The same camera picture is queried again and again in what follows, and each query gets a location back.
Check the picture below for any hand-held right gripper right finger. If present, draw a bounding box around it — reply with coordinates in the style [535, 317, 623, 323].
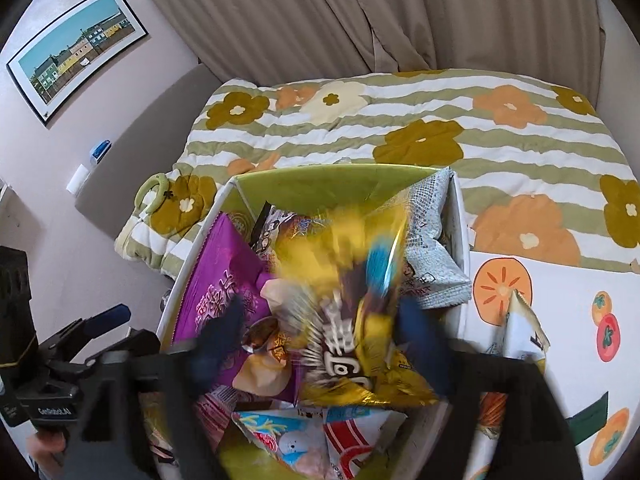
[395, 295, 586, 480]

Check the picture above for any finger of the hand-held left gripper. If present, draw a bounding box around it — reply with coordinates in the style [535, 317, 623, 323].
[85, 329, 162, 368]
[37, 304, 132, 361]

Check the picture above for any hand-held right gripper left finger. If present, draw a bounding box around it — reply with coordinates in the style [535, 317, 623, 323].
[65, 295, 251, 480]

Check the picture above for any gold chocolate snack packet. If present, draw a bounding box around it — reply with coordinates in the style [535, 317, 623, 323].
[272, 200, 446, 408]

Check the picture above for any pink striped snack packet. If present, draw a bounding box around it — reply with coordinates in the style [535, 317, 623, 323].
[195, 385, 281, 461]

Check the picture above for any white green storage bin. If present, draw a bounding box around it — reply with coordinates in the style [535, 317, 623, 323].
[150, 162, 473, 480]

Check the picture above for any person's left hand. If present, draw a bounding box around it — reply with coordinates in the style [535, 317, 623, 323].
[25, 430, 68, 473]

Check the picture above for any grey white snack packet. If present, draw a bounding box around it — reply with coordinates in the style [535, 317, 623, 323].
[400, 167, 473, 311]

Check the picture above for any purple chip bag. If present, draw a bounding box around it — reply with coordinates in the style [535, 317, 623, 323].
[172, 210, 301, 403]

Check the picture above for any white yellow snack packet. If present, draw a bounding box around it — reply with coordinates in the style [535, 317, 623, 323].
[487, 287, 551, 373]

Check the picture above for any orange white snack packet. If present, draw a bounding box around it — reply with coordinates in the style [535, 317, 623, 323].
[472, 390, 513, 441]

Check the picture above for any blue cartoon snack packet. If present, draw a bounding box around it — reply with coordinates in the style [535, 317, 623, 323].
[232, 407, 386, 480]

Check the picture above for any white cartoon snack packet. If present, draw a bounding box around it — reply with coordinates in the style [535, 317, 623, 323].
[252, 202, 301, 261]

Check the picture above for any red white snack packet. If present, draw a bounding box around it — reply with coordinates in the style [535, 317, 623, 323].
[322, 405, 421, 480]

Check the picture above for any green hair claw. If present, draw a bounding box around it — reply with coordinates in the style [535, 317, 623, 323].
[132, 172, 173, 221]

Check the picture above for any blue white small box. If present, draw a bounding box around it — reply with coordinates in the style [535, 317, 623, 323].
[89, 137, 113, 163]

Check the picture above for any beige bed headboard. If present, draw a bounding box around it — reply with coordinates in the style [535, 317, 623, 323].
[75, 62, 226, 271]

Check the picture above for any green striped flower blanket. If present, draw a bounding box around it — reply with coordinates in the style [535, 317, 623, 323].
[114, 69, 640, 281]

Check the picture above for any beige curtain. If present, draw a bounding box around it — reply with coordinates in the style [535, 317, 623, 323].
[122, 0, 601, 86]

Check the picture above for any framed wall poster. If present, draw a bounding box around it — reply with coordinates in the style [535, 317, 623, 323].
[6, 0, 150, 127]

